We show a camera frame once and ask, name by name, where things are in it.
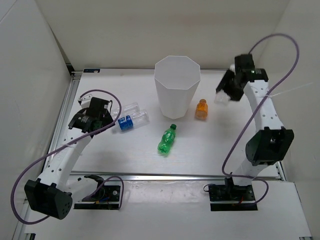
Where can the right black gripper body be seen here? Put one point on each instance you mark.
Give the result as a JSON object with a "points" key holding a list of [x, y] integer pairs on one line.
{"points": [[234, 91]]}

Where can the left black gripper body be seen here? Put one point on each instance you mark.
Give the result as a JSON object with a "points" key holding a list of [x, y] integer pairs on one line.
{"points": [[106, 120]]}

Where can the clear bottle with white label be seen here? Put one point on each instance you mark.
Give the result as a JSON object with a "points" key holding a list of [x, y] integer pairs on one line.
{"points": [[221, 97]]}

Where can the orange plastic juice bottle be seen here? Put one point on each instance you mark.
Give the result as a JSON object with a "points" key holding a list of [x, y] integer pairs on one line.
{"points": [[201, 111]]}

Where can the clear bottle with blue label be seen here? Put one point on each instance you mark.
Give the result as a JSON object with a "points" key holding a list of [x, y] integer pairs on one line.
{"points": [[129, 120]]}

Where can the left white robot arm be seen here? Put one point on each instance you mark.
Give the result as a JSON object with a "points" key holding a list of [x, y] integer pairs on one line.
{"points": [[50, 194]]}

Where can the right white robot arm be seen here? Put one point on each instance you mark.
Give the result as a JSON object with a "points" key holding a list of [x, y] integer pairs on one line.
{"points": [[271, 140]]}

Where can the white octagonal plastic bin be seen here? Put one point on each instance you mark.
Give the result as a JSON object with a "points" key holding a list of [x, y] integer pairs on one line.
{"points": [[176, 80]]}

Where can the clear unlabelled plastic bottle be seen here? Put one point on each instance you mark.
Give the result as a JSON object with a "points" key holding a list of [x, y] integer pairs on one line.
{"points": [[128, 109]]}

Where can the green plastic soda bottle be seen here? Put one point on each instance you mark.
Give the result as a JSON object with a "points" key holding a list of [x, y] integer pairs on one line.
{"points": [[167, 140]]}

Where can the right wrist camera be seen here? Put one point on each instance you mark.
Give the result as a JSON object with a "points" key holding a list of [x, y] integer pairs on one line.
{"points": [[243, 62]]}

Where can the aluminium left rail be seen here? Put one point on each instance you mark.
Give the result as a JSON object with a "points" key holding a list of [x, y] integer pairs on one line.
{"points": [[58, 131]]}

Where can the aluminium rail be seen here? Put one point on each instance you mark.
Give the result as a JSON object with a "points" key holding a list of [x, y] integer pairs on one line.
{"points": [[58, 131], [152, 177]]}

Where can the aluminium front rail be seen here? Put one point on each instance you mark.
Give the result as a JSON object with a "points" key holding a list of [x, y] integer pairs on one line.
{"points": [[152, 177]]}

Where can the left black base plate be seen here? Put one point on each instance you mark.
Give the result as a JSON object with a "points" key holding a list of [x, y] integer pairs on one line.
{"points": [[108, 194]]}

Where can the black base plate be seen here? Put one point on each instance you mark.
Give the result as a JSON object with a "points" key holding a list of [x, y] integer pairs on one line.
{"points": [[108, 194], [230, 197]]}

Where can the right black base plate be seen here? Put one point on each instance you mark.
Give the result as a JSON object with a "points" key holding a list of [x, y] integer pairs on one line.
{"points": [[230, 197]]}

